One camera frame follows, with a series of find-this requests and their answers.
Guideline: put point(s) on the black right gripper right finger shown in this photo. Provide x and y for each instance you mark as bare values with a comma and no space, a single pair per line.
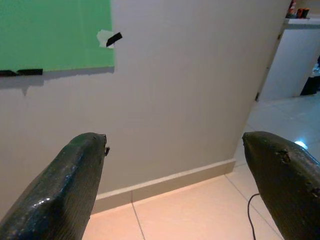
287,187

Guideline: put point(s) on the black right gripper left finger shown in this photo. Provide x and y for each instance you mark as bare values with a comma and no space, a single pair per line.
62,190

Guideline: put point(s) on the black tape strip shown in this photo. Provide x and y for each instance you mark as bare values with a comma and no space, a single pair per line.
30,72
114,39
7,73

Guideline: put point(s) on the white cabinet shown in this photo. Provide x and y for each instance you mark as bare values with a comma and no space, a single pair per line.
292,60

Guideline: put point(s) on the white tape piece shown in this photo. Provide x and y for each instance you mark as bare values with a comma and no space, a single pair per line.
101,37

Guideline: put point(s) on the orange items on cabinet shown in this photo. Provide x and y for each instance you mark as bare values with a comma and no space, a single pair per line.
302,12

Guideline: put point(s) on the beige wall baseboard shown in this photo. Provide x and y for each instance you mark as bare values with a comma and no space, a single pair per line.
162,183

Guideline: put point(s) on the green wall sheet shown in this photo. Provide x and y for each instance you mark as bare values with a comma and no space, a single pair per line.
50,32

